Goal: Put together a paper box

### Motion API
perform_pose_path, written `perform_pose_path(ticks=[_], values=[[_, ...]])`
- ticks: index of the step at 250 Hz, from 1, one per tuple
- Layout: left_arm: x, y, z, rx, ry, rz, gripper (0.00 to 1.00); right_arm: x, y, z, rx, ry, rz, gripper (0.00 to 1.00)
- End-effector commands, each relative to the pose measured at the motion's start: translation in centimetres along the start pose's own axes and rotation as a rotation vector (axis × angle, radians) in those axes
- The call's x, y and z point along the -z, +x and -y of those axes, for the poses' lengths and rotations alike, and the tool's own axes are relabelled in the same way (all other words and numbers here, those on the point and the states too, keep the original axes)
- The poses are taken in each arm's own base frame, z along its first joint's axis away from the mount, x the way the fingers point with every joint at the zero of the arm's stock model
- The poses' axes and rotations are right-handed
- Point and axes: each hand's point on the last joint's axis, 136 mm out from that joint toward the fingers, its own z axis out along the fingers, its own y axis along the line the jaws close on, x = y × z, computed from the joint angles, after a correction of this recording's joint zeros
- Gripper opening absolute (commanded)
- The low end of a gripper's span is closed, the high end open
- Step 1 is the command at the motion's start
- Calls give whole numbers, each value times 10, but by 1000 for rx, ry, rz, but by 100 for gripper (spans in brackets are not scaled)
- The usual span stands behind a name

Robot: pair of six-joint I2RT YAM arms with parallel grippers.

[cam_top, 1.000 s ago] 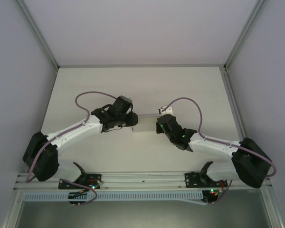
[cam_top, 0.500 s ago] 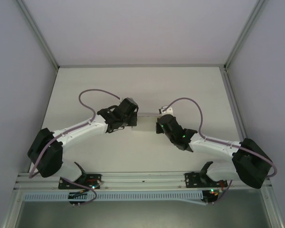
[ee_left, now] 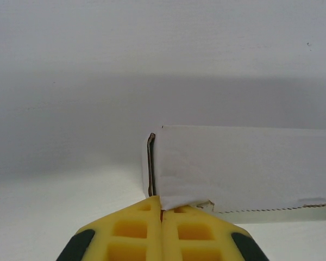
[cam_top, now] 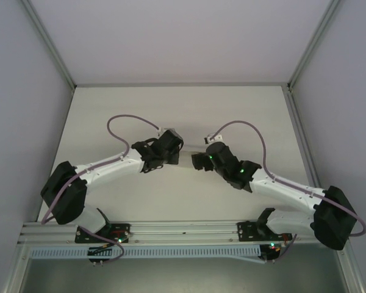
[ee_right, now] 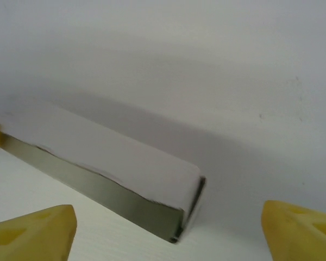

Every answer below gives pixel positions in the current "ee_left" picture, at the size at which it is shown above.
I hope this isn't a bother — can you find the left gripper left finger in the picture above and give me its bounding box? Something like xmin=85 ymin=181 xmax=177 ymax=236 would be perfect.
xmin=55 ymin=195 xmax=164 ymax=261

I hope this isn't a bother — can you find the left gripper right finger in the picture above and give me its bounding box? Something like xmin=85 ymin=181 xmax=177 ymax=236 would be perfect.
xmin=161 ymin=204 xmax=265 ymax=261

